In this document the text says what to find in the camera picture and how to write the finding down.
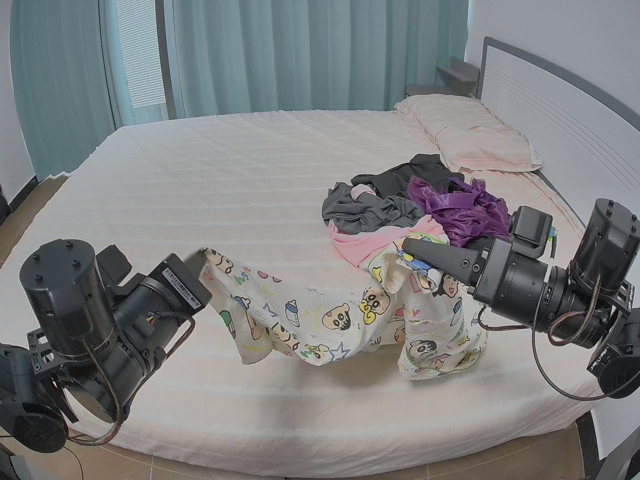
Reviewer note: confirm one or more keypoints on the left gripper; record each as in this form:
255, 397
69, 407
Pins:
165, 298

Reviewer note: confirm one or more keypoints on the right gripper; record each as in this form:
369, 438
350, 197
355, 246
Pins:
515, 283

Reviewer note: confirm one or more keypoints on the white printed pyjama top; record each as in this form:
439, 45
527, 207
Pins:
310, 318

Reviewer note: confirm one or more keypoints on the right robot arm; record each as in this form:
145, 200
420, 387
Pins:
610, 248

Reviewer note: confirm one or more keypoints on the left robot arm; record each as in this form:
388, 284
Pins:
65, 308

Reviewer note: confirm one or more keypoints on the pile of clothes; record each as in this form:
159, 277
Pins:
380, 208

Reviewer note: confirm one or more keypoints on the bed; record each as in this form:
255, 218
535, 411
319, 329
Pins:
200, 178

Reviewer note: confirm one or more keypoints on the pale pink pillow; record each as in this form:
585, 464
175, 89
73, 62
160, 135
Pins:
475, 138

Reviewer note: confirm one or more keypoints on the grey bedside table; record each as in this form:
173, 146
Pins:
460, 73

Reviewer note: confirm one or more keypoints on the narrow blue-green curtain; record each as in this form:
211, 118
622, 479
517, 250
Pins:
60, 68

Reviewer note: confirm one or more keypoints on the window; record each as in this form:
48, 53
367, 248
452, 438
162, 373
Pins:
137, 43

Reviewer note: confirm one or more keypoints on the wide blue-green curtain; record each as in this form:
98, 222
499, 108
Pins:
310, 38

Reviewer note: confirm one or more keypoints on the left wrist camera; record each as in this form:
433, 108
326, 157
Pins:
115, 268

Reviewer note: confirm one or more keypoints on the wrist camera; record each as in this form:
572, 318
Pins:
115, 268
530, 230

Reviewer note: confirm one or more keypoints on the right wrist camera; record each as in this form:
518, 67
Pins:
530, 230

